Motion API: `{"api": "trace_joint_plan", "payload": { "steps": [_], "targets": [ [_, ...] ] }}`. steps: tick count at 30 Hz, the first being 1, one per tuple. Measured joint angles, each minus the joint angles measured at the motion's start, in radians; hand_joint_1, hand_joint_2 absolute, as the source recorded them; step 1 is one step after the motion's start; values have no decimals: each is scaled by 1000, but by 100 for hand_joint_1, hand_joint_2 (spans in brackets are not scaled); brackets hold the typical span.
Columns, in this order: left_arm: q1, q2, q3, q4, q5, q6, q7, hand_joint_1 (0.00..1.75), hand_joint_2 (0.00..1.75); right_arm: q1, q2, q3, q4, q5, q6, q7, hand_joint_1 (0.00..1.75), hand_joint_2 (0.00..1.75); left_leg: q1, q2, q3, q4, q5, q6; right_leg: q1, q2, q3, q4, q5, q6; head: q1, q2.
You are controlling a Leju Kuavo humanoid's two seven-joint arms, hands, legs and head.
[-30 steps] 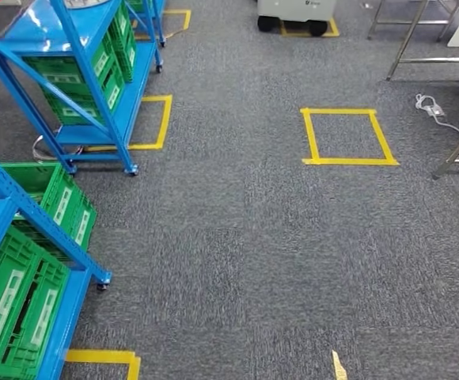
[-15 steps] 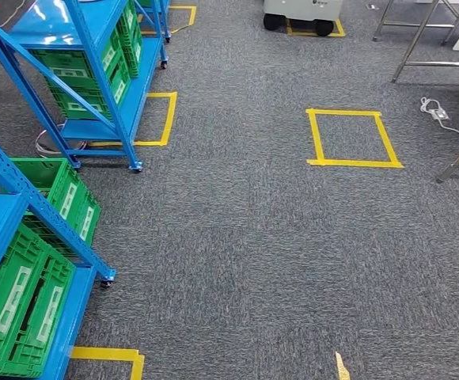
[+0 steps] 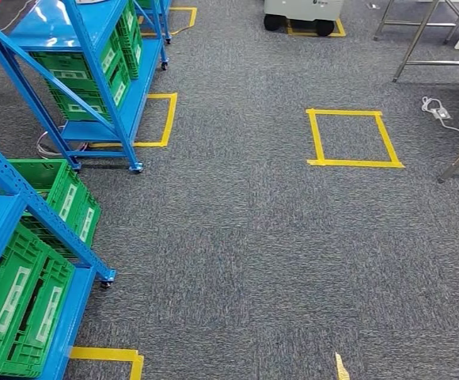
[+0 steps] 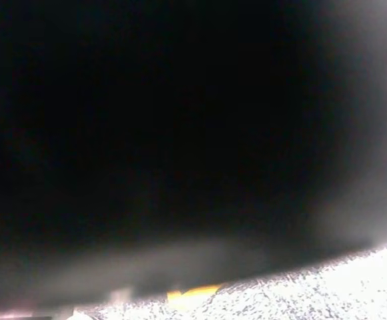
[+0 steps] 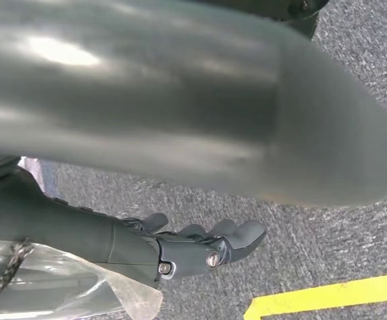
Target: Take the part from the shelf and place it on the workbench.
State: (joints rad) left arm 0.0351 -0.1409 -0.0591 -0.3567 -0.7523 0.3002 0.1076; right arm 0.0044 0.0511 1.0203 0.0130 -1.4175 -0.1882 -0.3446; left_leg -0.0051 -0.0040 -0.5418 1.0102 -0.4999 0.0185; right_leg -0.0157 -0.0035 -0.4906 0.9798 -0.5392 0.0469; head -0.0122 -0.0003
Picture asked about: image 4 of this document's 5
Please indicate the yellow tape square outline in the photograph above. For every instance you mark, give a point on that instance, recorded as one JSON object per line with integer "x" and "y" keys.
{"x": 196, "y": 291}

